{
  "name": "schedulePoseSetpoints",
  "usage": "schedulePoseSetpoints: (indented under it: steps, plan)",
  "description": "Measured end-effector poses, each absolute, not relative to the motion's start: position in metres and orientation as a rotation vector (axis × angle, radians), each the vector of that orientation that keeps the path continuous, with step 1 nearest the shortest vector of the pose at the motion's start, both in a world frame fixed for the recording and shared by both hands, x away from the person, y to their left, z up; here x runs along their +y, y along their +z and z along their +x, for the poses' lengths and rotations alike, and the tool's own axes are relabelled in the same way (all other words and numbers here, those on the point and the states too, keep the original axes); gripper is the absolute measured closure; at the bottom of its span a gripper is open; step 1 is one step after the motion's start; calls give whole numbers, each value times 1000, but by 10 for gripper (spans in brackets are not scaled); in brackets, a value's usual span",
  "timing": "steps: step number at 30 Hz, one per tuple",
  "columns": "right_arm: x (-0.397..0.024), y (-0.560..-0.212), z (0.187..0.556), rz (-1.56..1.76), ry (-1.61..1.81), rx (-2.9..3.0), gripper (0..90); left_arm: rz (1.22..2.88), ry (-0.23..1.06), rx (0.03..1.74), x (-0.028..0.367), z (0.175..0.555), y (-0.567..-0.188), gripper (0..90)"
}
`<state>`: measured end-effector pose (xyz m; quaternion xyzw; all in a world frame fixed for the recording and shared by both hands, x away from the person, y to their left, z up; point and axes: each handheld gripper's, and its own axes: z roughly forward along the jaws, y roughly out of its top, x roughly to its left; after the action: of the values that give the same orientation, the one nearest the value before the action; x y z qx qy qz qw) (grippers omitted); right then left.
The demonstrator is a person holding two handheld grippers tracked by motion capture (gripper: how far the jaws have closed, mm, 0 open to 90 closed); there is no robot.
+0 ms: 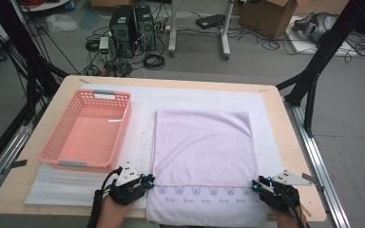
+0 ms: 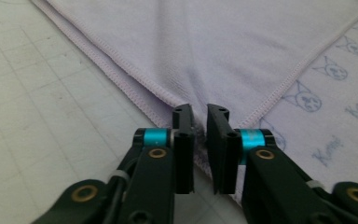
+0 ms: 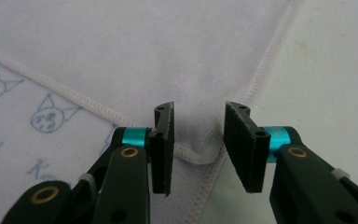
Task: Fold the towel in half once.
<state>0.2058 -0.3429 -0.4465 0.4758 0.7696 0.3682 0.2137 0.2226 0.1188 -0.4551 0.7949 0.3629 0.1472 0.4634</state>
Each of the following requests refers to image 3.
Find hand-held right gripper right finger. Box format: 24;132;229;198
223;101;301;194

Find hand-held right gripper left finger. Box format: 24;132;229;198
113;101;175;197

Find lilac printed towel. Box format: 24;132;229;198
0;0;293;224

